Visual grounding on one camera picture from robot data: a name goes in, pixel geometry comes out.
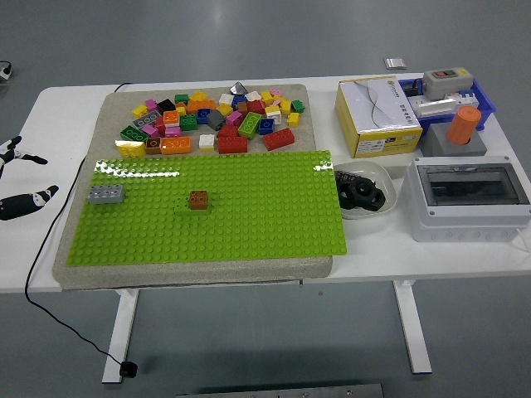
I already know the brown square toy brick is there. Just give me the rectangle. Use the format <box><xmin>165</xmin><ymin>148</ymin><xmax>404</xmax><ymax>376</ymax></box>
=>
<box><xmin>188</xmin><ymin>190</ymin><xmax>210</xmax><ymax>211</ymax></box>

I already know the lime green toy brick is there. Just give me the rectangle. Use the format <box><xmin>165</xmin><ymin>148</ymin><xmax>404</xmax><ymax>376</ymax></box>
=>
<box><xmin>173</xmin><ymin>197</ymin><xmax>212</xmax><ymax>216</ymax></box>

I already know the white shallow dish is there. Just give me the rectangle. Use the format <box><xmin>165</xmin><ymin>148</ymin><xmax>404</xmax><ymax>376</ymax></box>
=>
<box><xmin>334</xmin><ymin>160</ymin><xmax>398</xmax><ymax>221</ymax></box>

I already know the blue plastic bin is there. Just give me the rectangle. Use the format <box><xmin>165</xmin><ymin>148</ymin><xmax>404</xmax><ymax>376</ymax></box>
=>
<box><xmin>397</xmin><ymin>76</ymin><xmax>498</xmax><ymax>133</ymax></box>

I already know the white distribution box clear lid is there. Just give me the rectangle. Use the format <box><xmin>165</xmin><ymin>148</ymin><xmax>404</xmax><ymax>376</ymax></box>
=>
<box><xmin>401</xmin><ymin>155</ymin><xmax>531</xmax><ymax>243</ymax></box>

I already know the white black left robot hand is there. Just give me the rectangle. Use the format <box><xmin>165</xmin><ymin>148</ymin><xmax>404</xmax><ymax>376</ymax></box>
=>
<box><xmin>0</xmin><ymin>135</ymin><xmax>60</xmax><ymax>221</ymax></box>

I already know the white circuit breaker row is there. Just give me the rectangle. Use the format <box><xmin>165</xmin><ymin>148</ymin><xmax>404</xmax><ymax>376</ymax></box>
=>
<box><xmin>450</xmin><ymin>90</ymin><xmax>478</xmax><ymax>109</ymax></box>

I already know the green studded baseplate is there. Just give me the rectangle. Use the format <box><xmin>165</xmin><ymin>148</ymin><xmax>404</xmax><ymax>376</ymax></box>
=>
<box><xmin>66</xmin><ymin>149</ymin><xmax>348</xmax><ymax>267</ymax></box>

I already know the orange cylinder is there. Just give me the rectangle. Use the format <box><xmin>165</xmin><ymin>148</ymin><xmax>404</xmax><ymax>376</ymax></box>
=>
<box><xmin>446</xmin><ymin>104</ymin><xmax>483</xmax><ymax>147</ymax></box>

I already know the grey metal panel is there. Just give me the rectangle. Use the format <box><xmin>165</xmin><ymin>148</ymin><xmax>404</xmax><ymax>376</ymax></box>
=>
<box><xmin>176</xmin><ymin>383</ymin><xmax>386</xmax><ymax>398</ymax></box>

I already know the dark grey toy brick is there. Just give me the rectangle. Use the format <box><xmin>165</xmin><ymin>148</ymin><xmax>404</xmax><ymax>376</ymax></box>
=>
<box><xmin>206</xmin><ymin>109</ymin><xmax>227</xmax><ymax>131</ymax></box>

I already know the dark green long toy brick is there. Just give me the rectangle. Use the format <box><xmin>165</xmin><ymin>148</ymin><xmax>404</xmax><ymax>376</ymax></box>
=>
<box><xmin>119</xmin><ymin>125</ymin><xmax>149</xmax><ymax>143</ymax></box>

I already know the grey square block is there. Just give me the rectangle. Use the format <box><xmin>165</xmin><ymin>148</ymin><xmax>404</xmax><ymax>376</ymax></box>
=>
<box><xmin>421</xmin><ymin>123</ymin><xmax>488</xmax><ymax>158</ymax></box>

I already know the white power strip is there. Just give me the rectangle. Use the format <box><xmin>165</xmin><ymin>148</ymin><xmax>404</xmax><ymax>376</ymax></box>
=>
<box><xmin>408</xmin><ymin>95</ymin><xmax>455</xmax><ymax>118</ymax></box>

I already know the grey switch box red button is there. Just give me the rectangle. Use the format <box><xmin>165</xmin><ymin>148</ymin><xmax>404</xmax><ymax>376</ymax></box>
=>
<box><xmin>422</xmin><ymin>67</ymin><xmax>475</xmax><ymax>101</ymax></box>

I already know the orange long toy brick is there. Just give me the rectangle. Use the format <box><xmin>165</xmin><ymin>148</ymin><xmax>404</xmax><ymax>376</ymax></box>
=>
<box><xmin>159</xmin><ymin>136</ymin><xmax>192</xmax><ymax>156</ymax></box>
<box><xmin>185</xmin><ymin>99</ymin><xmax>217</xmax><ymax>115</ymax></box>

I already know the grey long toy brick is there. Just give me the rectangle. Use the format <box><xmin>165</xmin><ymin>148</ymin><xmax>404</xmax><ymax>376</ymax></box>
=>
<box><xmin>132</xmin><ymin>111</ymin><xmax>162</xmax><ymax>129</ymax></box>
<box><xmin>86</xmin><ymin>183</ymin><xmax>126</xmax><ymax>205</ymax></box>

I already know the white table leg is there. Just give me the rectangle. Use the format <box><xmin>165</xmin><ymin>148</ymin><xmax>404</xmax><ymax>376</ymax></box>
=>
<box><xmin>392</xmin><ymin>280</ymin><xmax>433</xmax><ymax>376</ymax></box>
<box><xmin>101</xmin><ymin>289</ymin><xmax>140</xmax><ymax>385</ymax></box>

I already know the large black hex nut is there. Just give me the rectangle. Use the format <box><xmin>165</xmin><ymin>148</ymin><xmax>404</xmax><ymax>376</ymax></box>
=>
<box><xmin>350</xmin><ymin>178</ymin><xmax>387</xmax><ymax>212</ymax></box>

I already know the lime long toy brick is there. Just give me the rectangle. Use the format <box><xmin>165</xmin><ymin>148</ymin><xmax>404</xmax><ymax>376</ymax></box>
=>
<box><xmin>237</xmin><ymin>112</ymin><xmax>262</xmax><ymax>139</ymax></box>

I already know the yellow curved toy brick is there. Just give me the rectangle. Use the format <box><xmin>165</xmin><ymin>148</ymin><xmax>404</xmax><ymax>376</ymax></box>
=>
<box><xmin>114</xmin><ymin>139</ymin><xmax>147</xmax><ymax>158</ymax></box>

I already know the grey-brown table mat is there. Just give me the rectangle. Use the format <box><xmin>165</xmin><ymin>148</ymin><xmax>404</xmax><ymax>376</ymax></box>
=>
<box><xmin>51</xmin><ymin>84</ymin><xmax>335</xmax><ymax>291</ymax></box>

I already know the red long toy brick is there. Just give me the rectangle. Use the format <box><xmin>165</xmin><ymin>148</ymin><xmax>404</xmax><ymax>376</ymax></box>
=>
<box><xmin>217</xmin><ymin>136</ymin><xmax>249</xmax><ymax>155</ymax></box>
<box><xmin>262</xmin><ymin>128</ymin><xmax>296</xmax><ymax>152</ymax></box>

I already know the black power cord with plug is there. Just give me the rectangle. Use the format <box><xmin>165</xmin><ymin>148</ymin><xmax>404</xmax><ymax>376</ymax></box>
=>
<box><xmin>24</xmin><ymin>81</ymin><xmax>139</xmax><ymax>378</ymax></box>

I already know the yellow white carton box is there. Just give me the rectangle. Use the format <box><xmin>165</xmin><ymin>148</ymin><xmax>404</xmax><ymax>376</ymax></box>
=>
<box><xmin>334</xmin><ymin>75</ymin><xmax>424</xmax><ymax>159</ymax></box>

